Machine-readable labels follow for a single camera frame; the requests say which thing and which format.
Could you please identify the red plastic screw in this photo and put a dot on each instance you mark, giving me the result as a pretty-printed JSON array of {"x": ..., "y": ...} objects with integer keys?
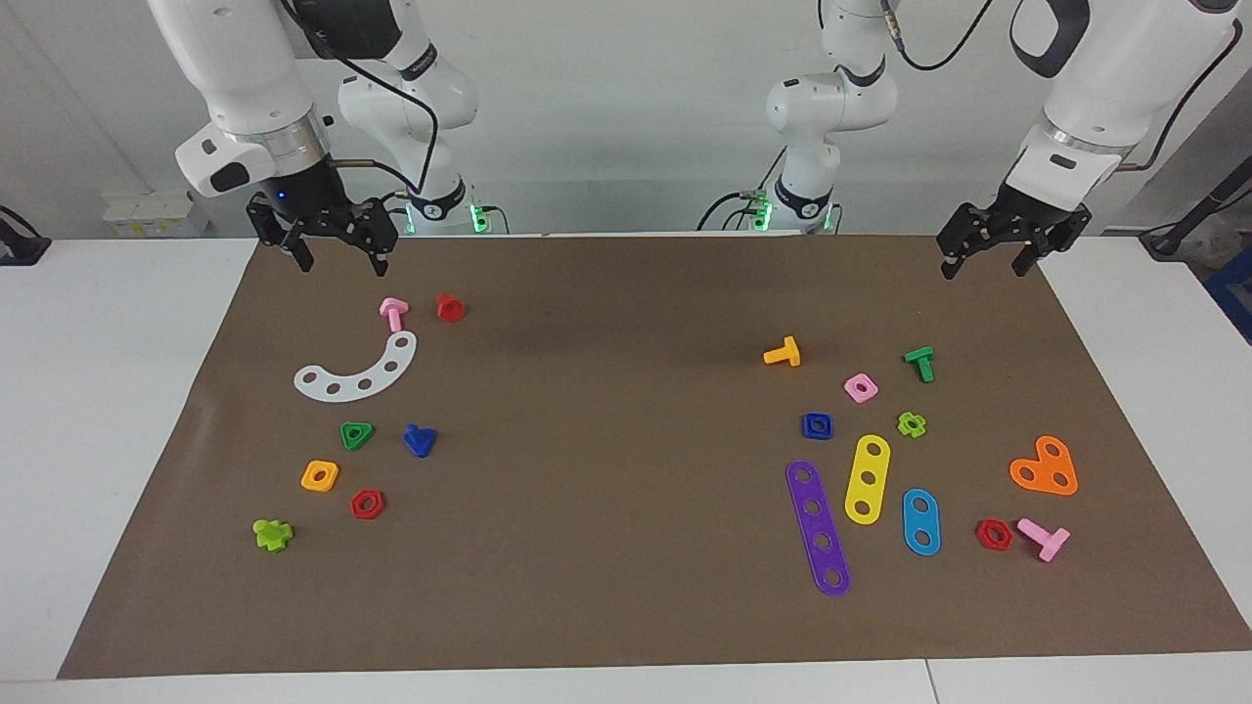
[{"x": 450, "y": 308}]

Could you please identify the yellow three-hole plate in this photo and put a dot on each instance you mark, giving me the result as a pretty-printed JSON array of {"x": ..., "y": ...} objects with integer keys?
[{"x": 870, "y": 465}]

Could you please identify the black table clamp device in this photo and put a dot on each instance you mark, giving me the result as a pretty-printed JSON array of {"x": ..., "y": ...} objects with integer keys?
[{"x": 20, "y": 244}]

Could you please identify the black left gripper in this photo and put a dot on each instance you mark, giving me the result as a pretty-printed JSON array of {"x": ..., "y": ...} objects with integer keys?
[{"x": 1017, "y": 220}]

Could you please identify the lime green cross screw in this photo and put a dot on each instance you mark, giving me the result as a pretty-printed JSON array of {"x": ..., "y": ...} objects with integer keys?
[{"x": 272, "y": 535}]

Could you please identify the lime green cross nut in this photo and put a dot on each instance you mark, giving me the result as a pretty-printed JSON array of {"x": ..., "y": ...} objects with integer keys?
[{"x": 920, "y": 424}]

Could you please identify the orange plastic screw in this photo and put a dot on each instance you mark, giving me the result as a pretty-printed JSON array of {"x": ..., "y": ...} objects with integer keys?
[{"x": 782, "y": 354}]

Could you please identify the black pole with mount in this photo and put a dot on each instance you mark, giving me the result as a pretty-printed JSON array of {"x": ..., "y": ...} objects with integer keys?
[{"x": 1198, "y": 217}]

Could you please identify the pink square plastic nut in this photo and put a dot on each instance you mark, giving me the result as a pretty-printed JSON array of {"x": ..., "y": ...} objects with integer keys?
[{"x": 870, "y": 381}]

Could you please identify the blue plastic screw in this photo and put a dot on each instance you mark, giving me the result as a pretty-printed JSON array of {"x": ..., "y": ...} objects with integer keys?
[{"x": 419, "y": 442}]

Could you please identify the orange heart-shaped plate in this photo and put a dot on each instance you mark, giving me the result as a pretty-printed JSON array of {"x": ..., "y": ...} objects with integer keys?
[{"x": 1045, "y": 465}]

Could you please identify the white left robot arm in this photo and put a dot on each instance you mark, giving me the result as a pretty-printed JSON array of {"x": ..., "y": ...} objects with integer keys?
[{"x": 1105, "y": 78}]

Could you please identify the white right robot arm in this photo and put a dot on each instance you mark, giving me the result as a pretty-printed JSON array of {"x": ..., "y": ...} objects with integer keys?
[{"x": 245, "y": 68}]

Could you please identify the white cardboard box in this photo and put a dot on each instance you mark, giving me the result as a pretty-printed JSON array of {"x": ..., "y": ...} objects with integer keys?
[{"x": 156, "y": 213}]

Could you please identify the blue crate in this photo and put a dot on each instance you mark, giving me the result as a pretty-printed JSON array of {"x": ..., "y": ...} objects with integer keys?
[{"x": 1234, "y": 293}]

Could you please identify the orange square plastic nut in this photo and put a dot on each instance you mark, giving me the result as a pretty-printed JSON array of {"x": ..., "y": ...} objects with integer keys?
[{"x": 308, "y": 479}]

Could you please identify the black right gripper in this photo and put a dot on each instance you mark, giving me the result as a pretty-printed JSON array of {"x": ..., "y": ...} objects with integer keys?
[{"x": 303, "y": 210}]

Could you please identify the brown table mat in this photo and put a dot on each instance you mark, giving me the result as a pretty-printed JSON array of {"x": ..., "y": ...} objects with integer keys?
[{"x": 626, "y": 538}]

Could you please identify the green triangular plastic nut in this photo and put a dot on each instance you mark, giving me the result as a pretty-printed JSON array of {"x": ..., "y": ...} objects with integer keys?
[{"x": 367, "y": 430}]

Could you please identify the green plastic screw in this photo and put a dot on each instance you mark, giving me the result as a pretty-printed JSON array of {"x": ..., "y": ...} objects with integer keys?
[{"x": 921, "y": 364}]

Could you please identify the pink plastic screw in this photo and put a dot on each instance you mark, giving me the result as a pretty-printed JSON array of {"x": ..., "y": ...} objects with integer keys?
[
  {"x": 393, "y": 313},
  {"x": 1049, "y": 541}
]

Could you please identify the blue square plastic nut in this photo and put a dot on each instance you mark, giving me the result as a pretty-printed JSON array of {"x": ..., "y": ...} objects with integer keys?
[{"x": 808, "y": 427}]

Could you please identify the white curved perforated plate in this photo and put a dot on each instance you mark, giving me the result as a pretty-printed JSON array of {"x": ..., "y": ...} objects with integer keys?
[{"x": 378, "y": 376}]

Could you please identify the purple four-hole plate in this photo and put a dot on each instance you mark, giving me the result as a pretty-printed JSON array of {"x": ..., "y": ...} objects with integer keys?
[{"x": 818, "y": 525}]

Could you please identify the blue two-hole plate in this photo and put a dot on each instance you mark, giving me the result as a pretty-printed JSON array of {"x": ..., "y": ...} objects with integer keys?
[{"x": 921, "y": 522}]

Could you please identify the red hexagonal plastic nut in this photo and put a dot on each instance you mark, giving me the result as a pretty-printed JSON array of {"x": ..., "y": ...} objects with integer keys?
[
  {"x": 357, "y": 506},
  {"x": 982, "y": 536}
]

